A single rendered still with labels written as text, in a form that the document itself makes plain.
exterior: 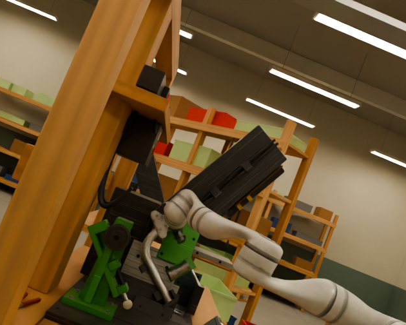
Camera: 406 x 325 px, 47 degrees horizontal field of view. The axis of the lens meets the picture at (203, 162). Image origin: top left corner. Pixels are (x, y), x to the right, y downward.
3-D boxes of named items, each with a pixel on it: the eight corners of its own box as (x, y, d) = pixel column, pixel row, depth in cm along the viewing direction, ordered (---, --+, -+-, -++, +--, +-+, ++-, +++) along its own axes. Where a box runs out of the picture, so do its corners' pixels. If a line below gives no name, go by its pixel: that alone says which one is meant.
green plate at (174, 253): (183, 270, 169) (203, 218, 176) (186, 268, 161) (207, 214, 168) (154, 258, 168) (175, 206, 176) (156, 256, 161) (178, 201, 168)
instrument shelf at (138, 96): (167, 144, 223) (171, 137, 223) (164, 112, 133) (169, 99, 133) (119, 125, 222) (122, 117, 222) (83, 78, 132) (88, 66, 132)
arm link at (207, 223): (200, 198, 123) (184, 226, 123) (273, 242, 104) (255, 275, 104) (220, 208, 129) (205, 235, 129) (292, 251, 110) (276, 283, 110)
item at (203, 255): (226, 265, 192) (229, 258, 192) (231, 272, 176) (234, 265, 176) (138, 231, 190) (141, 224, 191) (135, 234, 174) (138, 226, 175)
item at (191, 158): (193, 367, 391) (294, 109, 411) (70, 268, 558) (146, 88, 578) (232, 369, 428) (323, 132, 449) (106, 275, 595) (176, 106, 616)
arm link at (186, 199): (191, 197, 139) (222, 215, 129) (171, 217, 136) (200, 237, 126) (182, 182, 135) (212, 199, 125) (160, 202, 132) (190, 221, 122)
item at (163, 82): (158, 102, 157) (167, 84, 157) (157, 93, 142) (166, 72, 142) (139, 95, 156) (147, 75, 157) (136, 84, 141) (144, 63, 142)
